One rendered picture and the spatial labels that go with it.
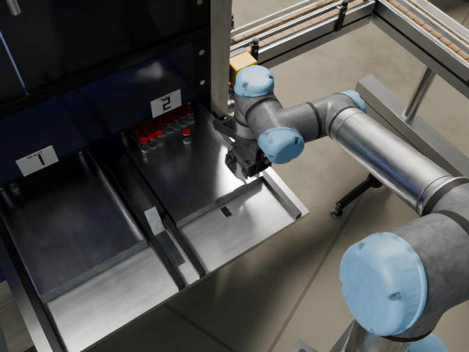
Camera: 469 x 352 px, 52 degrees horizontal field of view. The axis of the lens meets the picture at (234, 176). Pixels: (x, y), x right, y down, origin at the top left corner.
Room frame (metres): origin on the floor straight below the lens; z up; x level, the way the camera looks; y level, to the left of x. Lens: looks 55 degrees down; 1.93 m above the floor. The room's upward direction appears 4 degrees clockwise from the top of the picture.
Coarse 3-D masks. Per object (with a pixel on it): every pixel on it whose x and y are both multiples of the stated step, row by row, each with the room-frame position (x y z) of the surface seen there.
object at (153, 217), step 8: (152, 208) 0.58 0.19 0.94; (152, 216) 0.56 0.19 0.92; (152, 224) 0.55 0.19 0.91; (160, 224) 0.56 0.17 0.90; (160, 232) 0.54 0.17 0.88; (160, 240) 0.52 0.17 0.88; (168, 240) 0.52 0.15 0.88; (168, 248) 0.50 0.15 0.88; (176, 248) 0.50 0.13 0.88; (168, 256) 0.48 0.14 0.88; (176, 256) 0.48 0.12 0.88; (176, 264) 0.46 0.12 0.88
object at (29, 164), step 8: (40, 152) 0.64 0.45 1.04; (48, 152) 0.65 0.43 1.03; (24, 160) 0.62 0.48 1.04; (32, 160) 0.63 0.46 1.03; (48, 160) 0.65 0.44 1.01; (56, 160) 0.66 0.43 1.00; (24, 168) 0.61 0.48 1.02; (32, 168) 0.62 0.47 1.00; (40, 168) 0.63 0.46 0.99; (24, 176) 0.61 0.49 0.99
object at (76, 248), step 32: (0, 192) 0.62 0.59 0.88; (32, 192) 0.63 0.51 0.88; (64, 192) 0.64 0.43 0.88; (96, 192) 0.64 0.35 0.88; (32, 224) 0.54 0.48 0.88; (64, 224) 0.55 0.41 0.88; (96, 224) 0.55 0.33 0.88; (128, 224) 0.56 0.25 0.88; (32, 256) 0.46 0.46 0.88; (64, 256) 0.46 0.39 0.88; (96, 256) 0.47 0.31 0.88; (64, 288) 0.38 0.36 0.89
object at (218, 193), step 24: (120, 144) 0.79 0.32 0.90; (168, 144) 0.82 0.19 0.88; (192, 144) 0.82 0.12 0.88; (216, 144) 0.83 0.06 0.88; (144, 168) 0.73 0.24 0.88; (168, 168) 0.73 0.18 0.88; (192, 168) 0.74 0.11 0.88; (216, 168) 0.75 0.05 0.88; (168, 192) 0.66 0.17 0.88; (192, 192) 0.66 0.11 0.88; (216, 192) 0.67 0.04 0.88; (240, 192) 0.67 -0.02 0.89; (168, 216) 0.59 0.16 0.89; (192, 216) 0.58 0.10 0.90
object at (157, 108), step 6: (168, 96) 0.84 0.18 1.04; (174, 96) 0.85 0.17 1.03; (180, 96) 0.86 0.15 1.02; (156, 102) 0.82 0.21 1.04; (162, 102) 0.83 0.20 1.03; (174, 102) 0.85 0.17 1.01; (180, 102) 0.86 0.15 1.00; (156, 108) 0.82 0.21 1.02; (162, 108) 0.83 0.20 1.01; (156, 114) 0.82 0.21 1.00
